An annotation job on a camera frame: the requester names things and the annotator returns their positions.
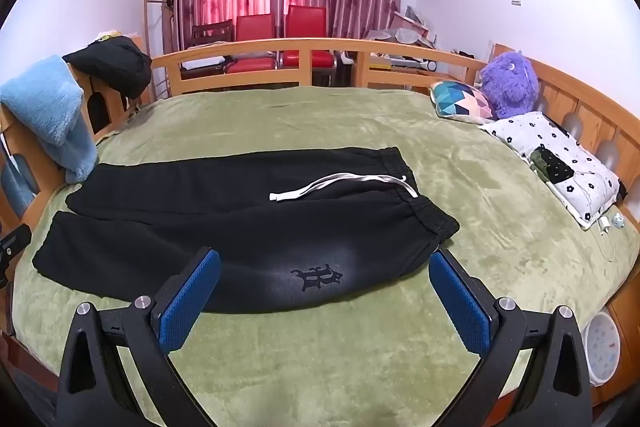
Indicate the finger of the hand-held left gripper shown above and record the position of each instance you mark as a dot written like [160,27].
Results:
[12,242]

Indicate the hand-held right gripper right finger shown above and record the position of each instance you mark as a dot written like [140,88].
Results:
[460,307]

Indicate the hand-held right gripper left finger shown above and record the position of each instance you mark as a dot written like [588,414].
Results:
[192,302]

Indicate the light blue fleece towel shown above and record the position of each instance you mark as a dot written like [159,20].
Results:
[45,107]

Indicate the green plush blanket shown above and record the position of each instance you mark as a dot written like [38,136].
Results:
[325,357]

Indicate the white plastic bin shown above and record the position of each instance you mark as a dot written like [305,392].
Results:
[602,342]

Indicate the white floral pillow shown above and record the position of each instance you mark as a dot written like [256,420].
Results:
[575,187]

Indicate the dark green cloth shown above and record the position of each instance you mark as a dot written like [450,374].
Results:
[550,164]

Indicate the black jacket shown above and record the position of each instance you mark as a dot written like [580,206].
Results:
[110,59]

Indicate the teal toy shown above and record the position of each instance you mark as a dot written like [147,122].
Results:
[460,99]

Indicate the purple plush toy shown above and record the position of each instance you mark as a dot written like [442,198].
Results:
[510,82]

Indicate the wooden coat rack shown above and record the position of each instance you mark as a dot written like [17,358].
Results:
[148,27]

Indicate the dark wooden chair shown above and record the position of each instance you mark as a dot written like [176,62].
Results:
[212,32]

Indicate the pile of boards and papers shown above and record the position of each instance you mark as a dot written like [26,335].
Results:
[405,34]

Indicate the red chair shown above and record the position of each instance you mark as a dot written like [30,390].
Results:
[255,29]
[306,19]

